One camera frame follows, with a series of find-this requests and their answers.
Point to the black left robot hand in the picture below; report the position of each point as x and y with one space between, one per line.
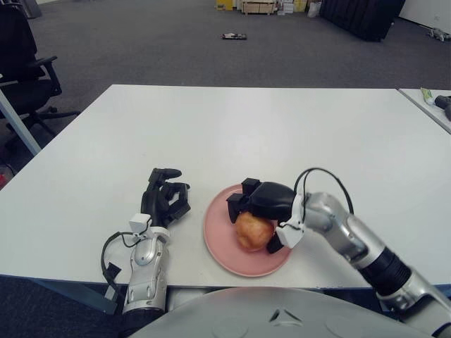
155 203

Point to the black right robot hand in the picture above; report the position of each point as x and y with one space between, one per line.
271 199

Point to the red yellow apple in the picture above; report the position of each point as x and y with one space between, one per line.
253 230

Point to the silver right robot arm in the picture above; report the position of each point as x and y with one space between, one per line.
366 246

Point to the pink round plate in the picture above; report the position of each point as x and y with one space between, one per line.
218 243

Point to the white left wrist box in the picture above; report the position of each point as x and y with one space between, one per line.
138 222

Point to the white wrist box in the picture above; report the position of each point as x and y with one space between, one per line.
289 236
138 222

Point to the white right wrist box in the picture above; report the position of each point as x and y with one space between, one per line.
289 236

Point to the grey robot torso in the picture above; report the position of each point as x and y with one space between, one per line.
267 313

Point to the red object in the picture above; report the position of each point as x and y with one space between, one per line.
3 177

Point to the black tray on floor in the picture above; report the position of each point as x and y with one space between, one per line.
234 36

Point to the white side table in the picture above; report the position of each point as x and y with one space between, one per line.
423 105

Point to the green white tube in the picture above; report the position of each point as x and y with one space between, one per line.
428 95

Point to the black office chair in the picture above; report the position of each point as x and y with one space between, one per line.
21 70

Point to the wooden crate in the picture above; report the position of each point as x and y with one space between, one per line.
259 7

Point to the stacked white cardboard boxes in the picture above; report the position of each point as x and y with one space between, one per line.
286 7

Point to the white plastic bag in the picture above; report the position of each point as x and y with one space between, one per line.
313 10

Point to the grey handheld controller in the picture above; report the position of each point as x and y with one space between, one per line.
448 112

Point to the yellow box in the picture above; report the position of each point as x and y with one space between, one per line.
225 4

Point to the black curtain partition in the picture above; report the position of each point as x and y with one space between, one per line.
363 17

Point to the grey toy robot dog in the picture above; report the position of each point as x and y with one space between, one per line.
438 34

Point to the blue grey table frame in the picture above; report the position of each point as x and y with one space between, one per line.
77 292

